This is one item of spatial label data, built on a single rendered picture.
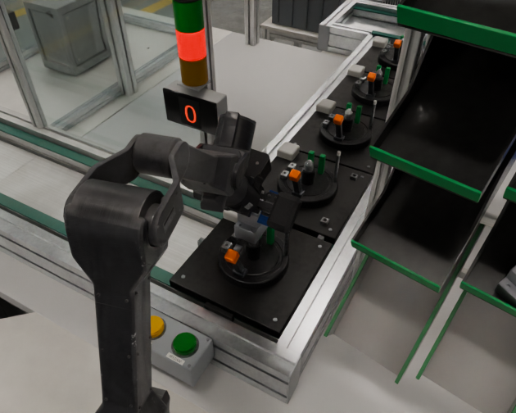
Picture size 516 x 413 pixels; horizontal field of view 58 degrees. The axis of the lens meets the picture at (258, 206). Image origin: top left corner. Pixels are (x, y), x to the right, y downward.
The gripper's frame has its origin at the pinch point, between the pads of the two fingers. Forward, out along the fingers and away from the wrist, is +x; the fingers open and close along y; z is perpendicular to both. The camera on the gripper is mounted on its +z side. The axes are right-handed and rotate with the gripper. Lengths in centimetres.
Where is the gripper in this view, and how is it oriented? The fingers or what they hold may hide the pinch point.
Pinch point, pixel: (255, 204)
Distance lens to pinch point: 84.1
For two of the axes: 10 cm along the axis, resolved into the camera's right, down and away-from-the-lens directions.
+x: 3.0, 2.1, 9.3
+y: -8.8, -3.3, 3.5
